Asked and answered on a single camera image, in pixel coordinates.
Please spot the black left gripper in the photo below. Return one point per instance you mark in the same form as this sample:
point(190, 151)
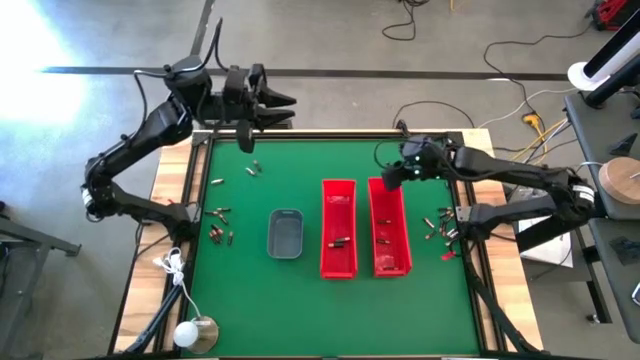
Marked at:
point(240, 97)

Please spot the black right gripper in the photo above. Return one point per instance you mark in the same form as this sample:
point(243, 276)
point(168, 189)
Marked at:
point(420, 160)

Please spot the small silver battery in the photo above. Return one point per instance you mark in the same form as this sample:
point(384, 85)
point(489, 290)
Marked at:
point(452, 232)
point(217, 181)
point(450, 243)

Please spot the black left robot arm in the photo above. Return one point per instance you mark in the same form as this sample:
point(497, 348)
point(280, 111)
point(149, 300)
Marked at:
point(150, 127)

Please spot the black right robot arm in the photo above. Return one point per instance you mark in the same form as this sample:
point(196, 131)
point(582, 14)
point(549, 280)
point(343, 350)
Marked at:
point(510, 175)

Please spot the flat black bar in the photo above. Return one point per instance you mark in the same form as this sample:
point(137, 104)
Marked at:
point(280, 125)

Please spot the red plastic storage bin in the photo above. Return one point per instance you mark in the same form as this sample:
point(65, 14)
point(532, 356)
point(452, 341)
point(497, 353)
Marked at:
point(397, 230)
point(339, 215)

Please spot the grey plastic tray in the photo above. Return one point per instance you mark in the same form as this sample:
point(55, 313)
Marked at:
point(285, 235)

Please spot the black diagonal beam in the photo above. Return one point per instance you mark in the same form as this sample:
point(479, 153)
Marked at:
point(545, 232)

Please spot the white box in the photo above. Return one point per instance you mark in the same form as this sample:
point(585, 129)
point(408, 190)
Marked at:
point(550, 250)

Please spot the black diagonal brace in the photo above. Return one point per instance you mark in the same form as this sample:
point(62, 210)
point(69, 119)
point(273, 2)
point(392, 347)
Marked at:
point(157, 317)
point(495, 310)

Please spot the grey side table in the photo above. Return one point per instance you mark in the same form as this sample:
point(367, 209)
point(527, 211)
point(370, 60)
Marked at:
point(590, 125)

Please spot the green table mat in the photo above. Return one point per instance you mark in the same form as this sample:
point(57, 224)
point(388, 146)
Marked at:
point(300, 310)

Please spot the round wooden disc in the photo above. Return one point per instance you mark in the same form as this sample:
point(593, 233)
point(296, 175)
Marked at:
point(620, 180)

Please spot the black pole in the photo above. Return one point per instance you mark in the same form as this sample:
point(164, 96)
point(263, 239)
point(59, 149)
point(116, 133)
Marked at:
point(610, 85)

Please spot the black triangular object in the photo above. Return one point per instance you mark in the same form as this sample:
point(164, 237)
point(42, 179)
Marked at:
point(624, 146)

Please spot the flat black object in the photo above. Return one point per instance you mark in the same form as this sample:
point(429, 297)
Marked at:
point(625, 248)

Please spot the white tower fan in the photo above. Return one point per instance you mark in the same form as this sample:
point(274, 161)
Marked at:
point(615, 50)

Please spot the round metal base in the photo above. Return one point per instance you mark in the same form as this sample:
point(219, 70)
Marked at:
point(210, 335)

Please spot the white ball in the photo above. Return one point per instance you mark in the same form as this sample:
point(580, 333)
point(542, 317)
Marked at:
point(185, 334)

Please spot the red black power station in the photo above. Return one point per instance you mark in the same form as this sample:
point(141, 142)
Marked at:
point(612, 11)

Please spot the smartphone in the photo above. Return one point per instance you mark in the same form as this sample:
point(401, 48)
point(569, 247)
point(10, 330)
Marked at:
point(636, 293)

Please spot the dark grey cart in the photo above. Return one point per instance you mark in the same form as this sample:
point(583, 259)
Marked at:
point(30, 240)

